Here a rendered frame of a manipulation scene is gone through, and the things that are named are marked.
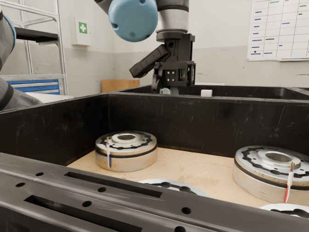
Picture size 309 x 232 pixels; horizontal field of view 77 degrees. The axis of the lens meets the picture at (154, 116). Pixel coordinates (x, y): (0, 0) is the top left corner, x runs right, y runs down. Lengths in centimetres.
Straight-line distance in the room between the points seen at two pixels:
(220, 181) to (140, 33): 25
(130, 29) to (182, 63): 15
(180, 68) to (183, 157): 19
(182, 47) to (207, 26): 298
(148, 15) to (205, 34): 311
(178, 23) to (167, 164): 29
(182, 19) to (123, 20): 18
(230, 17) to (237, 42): 37
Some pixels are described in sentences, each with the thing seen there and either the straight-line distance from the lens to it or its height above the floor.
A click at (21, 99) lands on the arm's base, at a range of 52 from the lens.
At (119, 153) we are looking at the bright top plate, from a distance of 29.
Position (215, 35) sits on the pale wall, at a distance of 337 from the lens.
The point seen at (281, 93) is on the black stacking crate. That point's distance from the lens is 65.
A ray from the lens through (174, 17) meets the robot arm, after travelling 46.
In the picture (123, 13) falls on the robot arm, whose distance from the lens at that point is 32.
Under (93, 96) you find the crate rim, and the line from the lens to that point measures 37.
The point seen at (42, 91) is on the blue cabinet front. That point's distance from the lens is 230.
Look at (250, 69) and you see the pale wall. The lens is 325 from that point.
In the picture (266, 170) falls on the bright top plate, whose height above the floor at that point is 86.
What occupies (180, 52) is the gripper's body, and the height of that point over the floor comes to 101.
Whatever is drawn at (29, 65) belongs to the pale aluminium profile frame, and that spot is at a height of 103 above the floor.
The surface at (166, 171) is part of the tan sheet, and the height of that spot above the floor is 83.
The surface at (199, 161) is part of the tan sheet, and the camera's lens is 34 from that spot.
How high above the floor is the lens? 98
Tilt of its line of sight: 13 degrees down
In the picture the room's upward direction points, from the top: straight up
